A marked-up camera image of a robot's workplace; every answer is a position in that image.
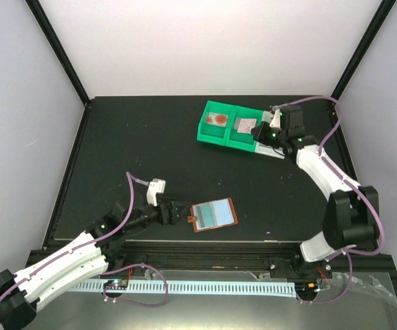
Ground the green plastic bin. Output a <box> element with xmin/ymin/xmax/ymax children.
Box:
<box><xmin>196</xmin><ymin>100</ymin><xmax>235</xmax><ymax>146</ymax></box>
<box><xmin>226</xmin><ymin>106</ymin><xmax>263</xmax><ymax>152</ymax></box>

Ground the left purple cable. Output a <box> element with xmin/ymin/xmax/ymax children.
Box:
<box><xmin>0</xmin><ymin>171</ymin><xmax>151</xmax><ymax>326</ymax></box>

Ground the pink white numbered card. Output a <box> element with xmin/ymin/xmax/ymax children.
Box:
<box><xmin>234</xmin><ymin>118</ymin><xmax>257</xmax><ymax>133</ymax></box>

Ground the left black frame post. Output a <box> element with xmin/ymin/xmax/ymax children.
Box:
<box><xmin>25</xmin><ymin>0</ymin><xmax>91</xmax><ymax>107</ymax></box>

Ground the purple cable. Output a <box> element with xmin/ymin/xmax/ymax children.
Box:
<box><xmin>272</xmin><ymin>96</ymin><xmax>387</xmax><ymax>257</ymax></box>
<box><xmin>0</xmin><ymin>171</ymin><xmax>151</xmax><ymax>326</ymax></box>

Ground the right black frame post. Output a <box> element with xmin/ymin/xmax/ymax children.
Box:
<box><xmin>331</xmin><ymin>0</ymin><xmax>396</xmax><ymax>100</ymax></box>

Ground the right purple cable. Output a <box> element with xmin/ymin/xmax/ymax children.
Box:
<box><xmin>272</xmin><ymin>96</ymin><xmax>387</xmax><ymax>257</ymax></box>

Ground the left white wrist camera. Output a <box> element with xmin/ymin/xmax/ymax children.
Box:
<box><xmin>146</xmin><ymin>178</ymin><xmax>166</xmax><ymax>206</ymax></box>

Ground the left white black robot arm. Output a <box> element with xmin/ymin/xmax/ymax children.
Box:
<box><xmin>0</xmin><ymin>200</ymin><xmax>191</xmax><ymax>329</ymax></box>

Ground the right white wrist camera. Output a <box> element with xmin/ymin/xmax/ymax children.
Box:
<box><xmin>270</xmin><ymin>106</ymin><xmax>282</xmax><ymax>129</ymax></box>

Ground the middle green plastic bin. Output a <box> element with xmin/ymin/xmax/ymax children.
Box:
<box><xmin>226</xmin><ymin>106</ymin><xmax>263</xmax><ymax>152</ymax></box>

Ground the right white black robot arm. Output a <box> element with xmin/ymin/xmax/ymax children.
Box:
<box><xmin>250</xmin><ymin>104</ymin><xmax>385</xmax><ymax>277</ymax></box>

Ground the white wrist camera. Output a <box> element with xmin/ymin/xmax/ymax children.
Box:
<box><xmin>270</xmin><ymin>106</ymin><xmax>282</xmax><ymax>129</ymax></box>
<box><xmin>146</xmin><ymin>178</ymin><xmax>166</xmax><ymax>206</ymax></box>

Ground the brown leather card holder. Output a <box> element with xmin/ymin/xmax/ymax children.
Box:
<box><xmin>187</xmin><ymin>198</ymin><xmax>238</xmax><ymax>232</ymax></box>

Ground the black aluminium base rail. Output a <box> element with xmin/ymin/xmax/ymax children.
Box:
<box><xmin>102</xmin><ymin>240</ymin><xmax>330</xmax><ymax>279</ymax></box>

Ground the right small circuit board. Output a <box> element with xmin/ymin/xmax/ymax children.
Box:
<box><xmin>294</xmin><ymin>282</ymin><xmax>323</xmax><ymax>293</ymax></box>

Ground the white slotted cable duct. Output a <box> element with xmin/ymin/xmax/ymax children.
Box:
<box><xmin>69</xmin><ymin>279</ymin><xmax>297</xmax><ymax>298</ymax></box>

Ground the card with red circles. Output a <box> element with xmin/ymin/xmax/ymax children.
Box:
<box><xmin>205</xmin><ymin>112</ymin><xmax>229</xmax><ymax>127</ymax></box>

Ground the left green plastic bin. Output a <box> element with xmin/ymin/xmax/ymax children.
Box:
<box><xmin>196</xmin><ymin>100</ymin><xmax>235</xmax><ymax>146</ymax></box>

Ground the small circuit board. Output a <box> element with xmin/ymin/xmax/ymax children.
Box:
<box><xmin>294</xmin><ymin>282</ymin><xmax>323</xmax><ymax>293</ymax></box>
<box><xmin>103</xmin><ymin>279</ymin><xmax>128</xmax><ymax>290</ymax></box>

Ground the white plastic bin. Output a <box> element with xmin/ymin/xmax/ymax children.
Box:
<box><xmin>254</xmin><ymin>111</ymin><xmax>285</xmax><ymax>159</ymax></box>

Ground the black frame post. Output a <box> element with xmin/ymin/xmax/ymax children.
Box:
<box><xmin>25</xmin><ymin>0</ymin><xmax>91</xmax><ymax>107</ymax></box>
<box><xmin>331</xmin><ymin>0</ymin><xmax>396</xmax><ymax>100</ymax></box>

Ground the left small circuit board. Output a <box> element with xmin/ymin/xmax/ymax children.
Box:
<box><xmin>103</xmin><ymin>279</ymin><xmax>128</xmax><ymax>290</ymax></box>

